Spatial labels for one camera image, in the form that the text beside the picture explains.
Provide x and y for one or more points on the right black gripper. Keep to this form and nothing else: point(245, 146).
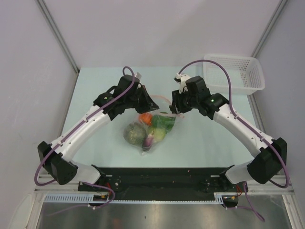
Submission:
point(176, 98)

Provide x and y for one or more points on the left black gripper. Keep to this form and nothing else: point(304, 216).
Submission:
point(148, 105)

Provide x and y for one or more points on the green fake bell pepper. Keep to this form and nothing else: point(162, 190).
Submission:
point(164, 122)

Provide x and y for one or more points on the clear zip top bag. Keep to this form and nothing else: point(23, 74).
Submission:
point(164, 109)

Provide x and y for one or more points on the pale green fake cabbage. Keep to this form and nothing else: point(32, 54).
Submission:
point(158, 132)

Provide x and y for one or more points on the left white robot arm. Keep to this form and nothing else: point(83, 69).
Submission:
point(56, 157)

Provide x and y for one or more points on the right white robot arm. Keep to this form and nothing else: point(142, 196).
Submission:
point(268, 154)

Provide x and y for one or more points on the orange fake pumpkin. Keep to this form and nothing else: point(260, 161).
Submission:
point(145, 118)

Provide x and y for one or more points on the green netted fake melon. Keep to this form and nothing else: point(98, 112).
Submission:
point(134, 134)

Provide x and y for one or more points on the purple fake eggplant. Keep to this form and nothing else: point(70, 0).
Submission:
point(148, 142)

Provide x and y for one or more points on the white plastic basket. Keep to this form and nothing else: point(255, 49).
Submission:
point(245, 73)

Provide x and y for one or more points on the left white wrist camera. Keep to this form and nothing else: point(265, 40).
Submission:
point(138, 76)

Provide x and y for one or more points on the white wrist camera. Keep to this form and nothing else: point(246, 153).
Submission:
point(181, 80)
point(138, 76)

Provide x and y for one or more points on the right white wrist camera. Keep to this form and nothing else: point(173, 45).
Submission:
point(181, 80)

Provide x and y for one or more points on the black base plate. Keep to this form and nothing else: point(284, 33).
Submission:
point(163, 184)

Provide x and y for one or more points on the aluminium frame rail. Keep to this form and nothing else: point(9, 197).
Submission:
point(54, 187)

